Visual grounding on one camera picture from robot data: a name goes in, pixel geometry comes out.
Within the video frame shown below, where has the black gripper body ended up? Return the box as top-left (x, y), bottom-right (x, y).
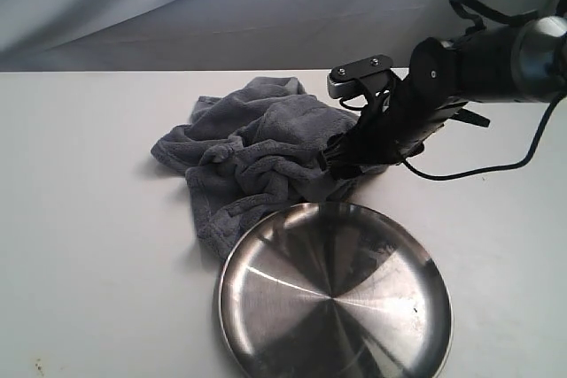
top-left (344, 76), bottom-right (465, 166)

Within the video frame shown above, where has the grey fleece cloth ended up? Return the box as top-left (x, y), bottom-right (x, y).
top-left (151, 77), bottom-right (363, 260)

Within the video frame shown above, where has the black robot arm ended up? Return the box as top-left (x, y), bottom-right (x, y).
top-left (318, 16), bottom-right (566, 181)

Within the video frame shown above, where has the round stainless steel plate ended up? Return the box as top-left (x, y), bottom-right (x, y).
top-left (216, 202), bottom-right (454, 377)

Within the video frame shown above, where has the grey backdrop curtain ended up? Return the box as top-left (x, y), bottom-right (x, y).
top-left (1, 0), bottom-right (558, 71)

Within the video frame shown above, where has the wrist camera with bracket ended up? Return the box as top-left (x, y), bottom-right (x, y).
top-left (327, 55), bottom-right (393, 104)

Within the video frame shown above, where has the black cable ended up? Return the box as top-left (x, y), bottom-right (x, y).
top-left (400, 89), bottom-right (567, 182)

